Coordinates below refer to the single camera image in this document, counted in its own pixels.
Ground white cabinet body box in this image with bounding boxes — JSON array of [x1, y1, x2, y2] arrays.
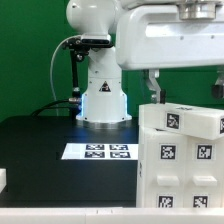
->
[[136, 127, 224, 208]]

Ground white cabinet top block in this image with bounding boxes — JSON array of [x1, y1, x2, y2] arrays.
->
[[139, 103, 224, 140]]

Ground black camera stand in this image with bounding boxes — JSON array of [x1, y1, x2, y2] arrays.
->
[[62, 35, 113, 118]]

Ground black floor cables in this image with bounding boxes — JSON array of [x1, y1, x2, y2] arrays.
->
[[30, 99, 81, 118]]

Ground white tag sheet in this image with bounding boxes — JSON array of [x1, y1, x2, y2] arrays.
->
[[61, 143, 138, 160]]

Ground white table border rail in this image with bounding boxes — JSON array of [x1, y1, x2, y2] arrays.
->
[[0, 196, 224, 224]]

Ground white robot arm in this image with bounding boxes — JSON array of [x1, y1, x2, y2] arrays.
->
[[66, 0, 224, 126]]

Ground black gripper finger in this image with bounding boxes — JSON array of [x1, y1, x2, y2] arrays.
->
[[211, 65, 224, 99]]

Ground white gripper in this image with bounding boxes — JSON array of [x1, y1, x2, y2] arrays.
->
[[116, 3, 224, 104]]

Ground white door panel with tags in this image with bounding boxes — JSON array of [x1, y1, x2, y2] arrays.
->
[[153, 132, 187, 208]]

